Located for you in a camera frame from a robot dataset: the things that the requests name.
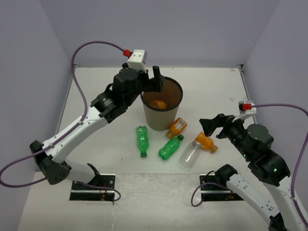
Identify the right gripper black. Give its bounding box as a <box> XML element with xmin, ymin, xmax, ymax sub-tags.
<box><xmin>199</xmin><ymin>112</ymin><xmax>252</xmax><ymax>159</ymax></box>

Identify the green bottle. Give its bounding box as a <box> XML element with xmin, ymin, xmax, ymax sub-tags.
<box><xmin>158</xmin><ymin>134</ymin><xmax>184</xmax><ymax>160</ymax></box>
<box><xmin>136</xmin><ymin>126</ymin><xmax>149</xmax><ymax>158</ymax></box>

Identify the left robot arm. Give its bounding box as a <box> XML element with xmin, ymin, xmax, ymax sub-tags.
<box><xmin>30</xmin><ymin>64</ymin><xmax>164</xmax><ymax>189</ymax></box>

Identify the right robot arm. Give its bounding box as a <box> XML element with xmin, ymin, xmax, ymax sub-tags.
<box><xmin>199</xmin><ymin>114</ymin><xmax>308</xmax><ymax>231</ymax></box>

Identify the brown cardboard bin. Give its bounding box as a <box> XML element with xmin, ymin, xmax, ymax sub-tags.
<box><xmin>141</xmin><ymin>77</ymin><xmax>183</xmax><ymax>131</ymax></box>

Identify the orange bottle with label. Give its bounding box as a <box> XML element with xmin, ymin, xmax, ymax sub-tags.
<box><xmin>166</xmin><ymin>117</ymin><xmax>187</xmax><ymax>139</ymax></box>

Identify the clear plastic bottle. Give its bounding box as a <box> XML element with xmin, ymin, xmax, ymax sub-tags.
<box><xmin>179</xmin><ymin>141</ymin><xmax>203</xmax><ymax>168</ymax></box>

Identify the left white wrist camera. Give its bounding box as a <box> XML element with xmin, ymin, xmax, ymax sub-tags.
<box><xmin>127</xmin><ymin>50</ymin><xmax>148</xmax><ymax>72</ymax></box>

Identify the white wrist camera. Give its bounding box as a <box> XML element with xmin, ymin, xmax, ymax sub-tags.
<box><xmin>127</xmin><ymin>50</ymin><xmax>148</xmax><ymax>72</ymax></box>
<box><xmin>233</xmin><ymin>100</ymin><xmax>257</xmax><ymax>123</ymax></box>

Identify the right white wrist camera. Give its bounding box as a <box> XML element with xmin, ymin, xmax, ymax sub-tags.
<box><xmin>233</xmin><ymin>100</ymin><xmax>257</xmax><ymax>123</ymax></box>

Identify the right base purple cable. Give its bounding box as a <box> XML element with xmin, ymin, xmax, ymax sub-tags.
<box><xmin>190</xmin><ymin>181</ymin><xmax>231</xmax><ymax>207</ymax></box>

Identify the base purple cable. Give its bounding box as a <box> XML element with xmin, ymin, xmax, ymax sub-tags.
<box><xmin>190</xmin><ymin>181</ymin><xmax>231</xmax><ymax>207</ymax></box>
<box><xmin>74</xmin><ymin>181</ymin><xmax>121</xmax><ymax>202</ymax></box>

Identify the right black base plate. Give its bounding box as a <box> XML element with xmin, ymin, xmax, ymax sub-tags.
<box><xmin>199</xmin><ymin>173</ymin><xmax>243</xmax><ymax>202</ymax></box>

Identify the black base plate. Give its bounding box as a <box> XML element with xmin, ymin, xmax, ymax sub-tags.
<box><xmin>69</xmin><ymin>174</ymin><xmax>116</xmax><ymax>202</ymax></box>
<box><xmin>199</xmin><ymin>173</ymin><xmax>243</xmax><ymax>202</ymax></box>

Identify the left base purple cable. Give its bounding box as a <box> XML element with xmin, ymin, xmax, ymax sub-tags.
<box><xmin>74</xmin><ymin>181</ymin><xmax>121</xmax><ymax>202</ymax></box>

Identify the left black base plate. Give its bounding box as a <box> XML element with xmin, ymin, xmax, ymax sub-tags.
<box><xmin>69</xmin><ymin>174</ymin><xmax>116</xmax><ymax>202</ymax></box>

